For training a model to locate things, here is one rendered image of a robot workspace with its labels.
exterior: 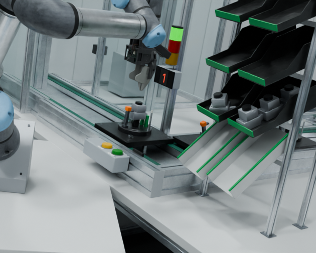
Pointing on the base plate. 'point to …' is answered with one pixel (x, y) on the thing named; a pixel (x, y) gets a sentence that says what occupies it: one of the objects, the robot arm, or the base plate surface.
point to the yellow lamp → (172, 59)
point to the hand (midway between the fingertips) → (143, 87)
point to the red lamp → (174, 46)
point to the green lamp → (176, 34)
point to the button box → (105, 155)
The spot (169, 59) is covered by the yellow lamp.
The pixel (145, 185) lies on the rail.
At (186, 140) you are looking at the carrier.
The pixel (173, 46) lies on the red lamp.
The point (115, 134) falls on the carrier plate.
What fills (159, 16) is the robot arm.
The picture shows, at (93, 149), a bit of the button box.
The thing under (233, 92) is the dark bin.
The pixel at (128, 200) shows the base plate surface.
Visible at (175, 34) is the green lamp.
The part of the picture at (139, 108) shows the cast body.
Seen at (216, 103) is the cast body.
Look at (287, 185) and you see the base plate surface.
